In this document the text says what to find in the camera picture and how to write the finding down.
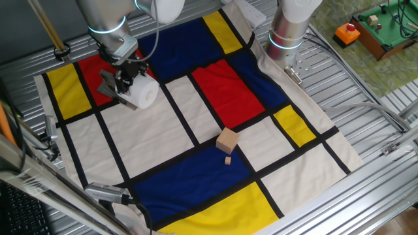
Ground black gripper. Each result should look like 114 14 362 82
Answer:
114 59 150 98

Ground white toilet paper roll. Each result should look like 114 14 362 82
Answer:
114 73 160 110

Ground chrome toilet paper holder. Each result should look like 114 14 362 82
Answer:
95 69 138 111

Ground colour block patterned cloth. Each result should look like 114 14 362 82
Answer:
33 0 364 235

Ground brass tripod pole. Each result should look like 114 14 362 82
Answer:
27 0 71 62

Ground large wooden cube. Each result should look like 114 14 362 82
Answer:
215 127 240 155

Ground white power strip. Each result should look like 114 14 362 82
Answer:
221 0 267 29

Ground orange rod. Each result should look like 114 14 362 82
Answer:
0 101 18 148

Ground black keyboard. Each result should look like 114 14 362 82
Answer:
0 182 52 235

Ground orange emergency stop button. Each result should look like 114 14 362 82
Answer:
332 22 361 50

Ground miniature green pool table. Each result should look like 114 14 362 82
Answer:
349 0 418 62

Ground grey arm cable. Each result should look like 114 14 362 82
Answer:
129 0 161 63

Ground silver exterior camera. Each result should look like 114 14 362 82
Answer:
84 181 131 206
44 115 59 142

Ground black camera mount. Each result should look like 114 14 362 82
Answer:
34 133 61 163

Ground black exterior camera cable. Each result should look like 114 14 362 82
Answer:
129 198 154 235

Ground aluminium frame bar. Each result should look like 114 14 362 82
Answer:
0 133 133 235

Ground grey conduit hose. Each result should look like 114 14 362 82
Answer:
318 102 411 132

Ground small metal bracket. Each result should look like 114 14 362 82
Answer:
380 142 399 157

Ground thin black hanging cables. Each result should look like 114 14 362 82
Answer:
387 0 418 40

